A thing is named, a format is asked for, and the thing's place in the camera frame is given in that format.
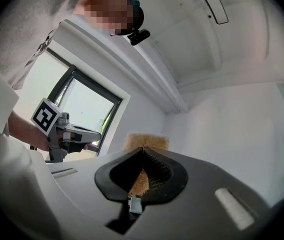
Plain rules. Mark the person's head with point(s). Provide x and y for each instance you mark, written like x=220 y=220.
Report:
x=107 y=11

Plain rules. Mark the black framed window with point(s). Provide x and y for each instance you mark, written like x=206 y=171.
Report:
x=89 y=109

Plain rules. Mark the person in white shirt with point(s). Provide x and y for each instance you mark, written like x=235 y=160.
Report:
x=27 y=29

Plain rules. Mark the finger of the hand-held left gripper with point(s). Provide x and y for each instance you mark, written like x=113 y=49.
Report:
x=89 y=136
x=77 y=147

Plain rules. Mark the long ceiling light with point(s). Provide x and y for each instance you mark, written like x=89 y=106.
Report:
x=214 y=4

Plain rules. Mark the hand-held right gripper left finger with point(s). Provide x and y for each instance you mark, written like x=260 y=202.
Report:
x=87 y=184

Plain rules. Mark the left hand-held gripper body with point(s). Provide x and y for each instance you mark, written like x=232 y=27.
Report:
x=45 y=116

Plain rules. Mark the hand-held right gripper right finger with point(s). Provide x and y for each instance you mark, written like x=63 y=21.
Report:
x=194 y=209

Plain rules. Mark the person's left forearm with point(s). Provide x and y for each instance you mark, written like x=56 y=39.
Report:
x=27 y=131

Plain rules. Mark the black head-mounted camera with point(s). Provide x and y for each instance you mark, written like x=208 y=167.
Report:
x=139 y=37

